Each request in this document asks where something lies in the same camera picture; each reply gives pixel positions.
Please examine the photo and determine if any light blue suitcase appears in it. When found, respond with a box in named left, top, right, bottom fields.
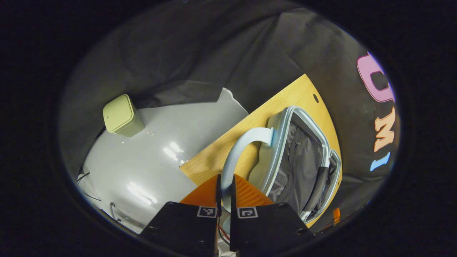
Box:
left=221, top=106, right=342, bottom=223

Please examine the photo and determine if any red gripper cable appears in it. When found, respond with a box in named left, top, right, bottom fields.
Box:
left=218, top=225, right=231, bottom=247

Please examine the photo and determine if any thin metal wire loop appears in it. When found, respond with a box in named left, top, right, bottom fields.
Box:
left=109, top=202, right=124, bottom=224

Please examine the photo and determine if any pale green square bin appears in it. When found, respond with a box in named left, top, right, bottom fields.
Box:
left=103, top=94, right=145, bottom=138

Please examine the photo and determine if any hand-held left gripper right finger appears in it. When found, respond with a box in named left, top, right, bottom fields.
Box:
left=230, top=174, right=315, bottom=254

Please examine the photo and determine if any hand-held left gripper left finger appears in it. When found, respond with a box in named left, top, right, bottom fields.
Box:
left=139, top=174, right=221, bottom=256

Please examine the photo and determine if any black floor cable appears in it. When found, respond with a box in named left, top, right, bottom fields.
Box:
left=76, top=171, right=102, bottom=201

